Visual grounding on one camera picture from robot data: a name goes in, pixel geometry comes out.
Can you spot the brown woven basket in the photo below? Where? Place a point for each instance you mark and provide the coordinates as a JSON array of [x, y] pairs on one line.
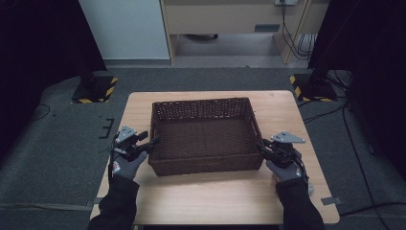
[[204, 137]]

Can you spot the person's left hand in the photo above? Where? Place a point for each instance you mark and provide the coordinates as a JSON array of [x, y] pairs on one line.
[[126, 167]]

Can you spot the beige cabinet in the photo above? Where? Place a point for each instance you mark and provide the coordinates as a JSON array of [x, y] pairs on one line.
[[223, 17]]

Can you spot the black yellow striped stand base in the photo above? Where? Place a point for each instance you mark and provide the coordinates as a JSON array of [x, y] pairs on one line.
[[95, 91], [314, 89]]

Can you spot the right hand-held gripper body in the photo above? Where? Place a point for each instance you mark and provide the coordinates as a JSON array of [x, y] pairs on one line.
[[284, 153]]

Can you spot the black curtain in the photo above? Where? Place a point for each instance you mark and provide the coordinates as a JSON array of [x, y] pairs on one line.
[[38, 48], [376, 48]]

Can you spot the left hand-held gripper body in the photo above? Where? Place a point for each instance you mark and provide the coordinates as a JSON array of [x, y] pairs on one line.
[[126, 147]]

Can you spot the white power strip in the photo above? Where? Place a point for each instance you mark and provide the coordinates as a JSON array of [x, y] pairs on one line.
[[285, 2]]

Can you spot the person's right hand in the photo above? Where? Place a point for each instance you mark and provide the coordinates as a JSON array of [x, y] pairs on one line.
[[287, 174]]

